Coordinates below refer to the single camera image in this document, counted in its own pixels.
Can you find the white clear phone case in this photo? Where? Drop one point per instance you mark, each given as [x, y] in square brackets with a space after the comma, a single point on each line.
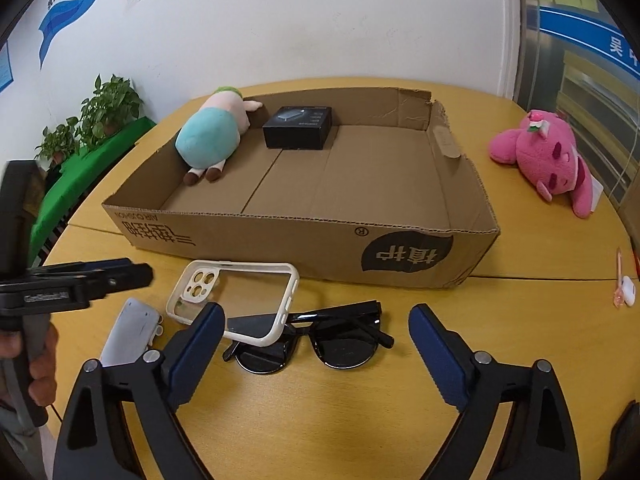
[255, 296]

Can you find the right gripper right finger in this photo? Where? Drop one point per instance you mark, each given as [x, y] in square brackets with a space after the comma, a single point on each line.
[539, 441]

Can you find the pink pen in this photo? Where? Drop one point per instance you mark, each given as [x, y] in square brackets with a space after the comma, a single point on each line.
[618, 297]

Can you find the green tablecloth table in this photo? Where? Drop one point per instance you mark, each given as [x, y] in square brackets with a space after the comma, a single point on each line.
[79, 174]

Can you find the pink plush toy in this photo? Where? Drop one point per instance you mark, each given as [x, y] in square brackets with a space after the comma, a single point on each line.
[544, 149]

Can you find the potted plant near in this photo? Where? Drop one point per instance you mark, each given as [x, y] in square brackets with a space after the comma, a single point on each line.
[114, 104]

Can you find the potted plant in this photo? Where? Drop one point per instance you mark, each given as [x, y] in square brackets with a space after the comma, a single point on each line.
[114, 104]
[60, 142]

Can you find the white earbuds case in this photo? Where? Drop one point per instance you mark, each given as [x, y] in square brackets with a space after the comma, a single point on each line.
[628, 290]

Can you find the teal pink plush doll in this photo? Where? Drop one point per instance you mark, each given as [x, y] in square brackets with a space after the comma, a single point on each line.
[211, 135]

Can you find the potted plant far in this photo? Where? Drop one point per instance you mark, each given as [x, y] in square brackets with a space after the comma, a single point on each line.
[60, 142]

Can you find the cardboard tray box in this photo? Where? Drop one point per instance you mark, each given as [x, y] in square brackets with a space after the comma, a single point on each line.
[390, 199]

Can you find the black charger box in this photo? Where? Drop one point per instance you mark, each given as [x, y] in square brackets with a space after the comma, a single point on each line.
[298, 128]

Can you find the black sunglasses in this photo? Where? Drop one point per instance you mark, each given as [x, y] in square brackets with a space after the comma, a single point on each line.
[343, 338]

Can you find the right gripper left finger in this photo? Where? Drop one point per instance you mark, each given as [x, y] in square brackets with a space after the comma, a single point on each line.
[95, 441]

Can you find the blue wall poster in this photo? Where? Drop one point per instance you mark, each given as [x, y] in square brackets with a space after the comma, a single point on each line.
[6, 74]

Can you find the white power bank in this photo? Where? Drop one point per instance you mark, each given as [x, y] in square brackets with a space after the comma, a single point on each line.
[133, 332]

